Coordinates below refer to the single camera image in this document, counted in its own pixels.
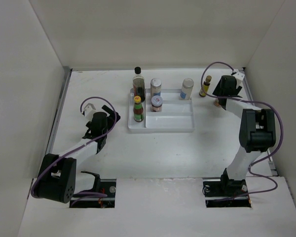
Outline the orange spice jar back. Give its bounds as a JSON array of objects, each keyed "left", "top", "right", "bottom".
[{"left": 214, "top": 99, "right": 220, "bottom": 107}]

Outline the orange spice jar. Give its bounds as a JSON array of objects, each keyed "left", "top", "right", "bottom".
[
  {"left": 214, "top": 99, "right": 220, "bottom": 107},
  {"left": 151, "top": 95, "right": 163, "bottom": 112}
]

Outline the small yellow oil bottle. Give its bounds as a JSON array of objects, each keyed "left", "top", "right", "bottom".
[{"left": 199, "top": 76, "right": 212, "bottom": 97}]

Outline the dark soy sauce bottle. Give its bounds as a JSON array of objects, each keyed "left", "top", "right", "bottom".
[{"left": 133, "top": 67, "right": 146, "bottom": 102}]

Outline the orange spice jar front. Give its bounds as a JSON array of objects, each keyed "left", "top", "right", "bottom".
[{"left": 151, "top": 95, "right": 163, "bottom": 112}]

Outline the white granule jar blue label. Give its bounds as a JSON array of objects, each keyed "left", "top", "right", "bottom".
[{"left": 150, "top": 78, "right": 162, "bottom": 97}]

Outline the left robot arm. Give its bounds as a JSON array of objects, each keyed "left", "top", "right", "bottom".
[{"left": 31, "top": 104, "right": 120, "bottom": 203}]

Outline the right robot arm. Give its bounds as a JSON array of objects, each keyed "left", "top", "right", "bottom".
[{"left": 213, "top": 76, "right": 276, "bottom": 196}]

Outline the white divided organizer tray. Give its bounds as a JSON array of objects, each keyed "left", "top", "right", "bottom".
[{"left": 128, "top": 89, "right": 195, "bottom": 133}]

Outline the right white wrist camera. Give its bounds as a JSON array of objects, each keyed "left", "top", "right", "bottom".
[{"left": 231, "top": 70, "right": 245, "bottom": 86}]

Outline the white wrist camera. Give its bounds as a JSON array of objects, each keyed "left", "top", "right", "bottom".
[
  {"left": 231, "top": 70, "right": 245, "bottom": 86},
  {"left": 81, "top": 103, "right": 96, "bottom": 120}
]

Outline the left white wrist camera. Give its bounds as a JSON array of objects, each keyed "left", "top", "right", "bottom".
[{"left": 81, "top": 103, "right": 96, "bottom": 120}]

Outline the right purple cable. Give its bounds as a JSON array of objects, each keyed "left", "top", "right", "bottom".
[{"left": 201, "top": 61, "right": 284, "bottom": 200}]

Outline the purple cable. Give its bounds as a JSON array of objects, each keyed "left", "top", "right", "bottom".
[
  {"left": 201, "top": 61, "right": 284, "bottom": 200},
  {"left": 31, "top": 96, "right": 118, "bottom": 207}
]

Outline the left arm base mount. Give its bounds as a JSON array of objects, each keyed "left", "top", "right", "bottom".
[{"left": 69, "top": 171, "right": 116, "bottom": 209}]

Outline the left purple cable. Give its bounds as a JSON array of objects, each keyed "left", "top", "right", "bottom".
[{"left": 31, "top": 96, "right": 118, "bottom": 207}]

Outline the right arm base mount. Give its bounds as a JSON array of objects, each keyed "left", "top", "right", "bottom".
[{"left": 202, "top": 171, "right": 251, "bottom": 208}]

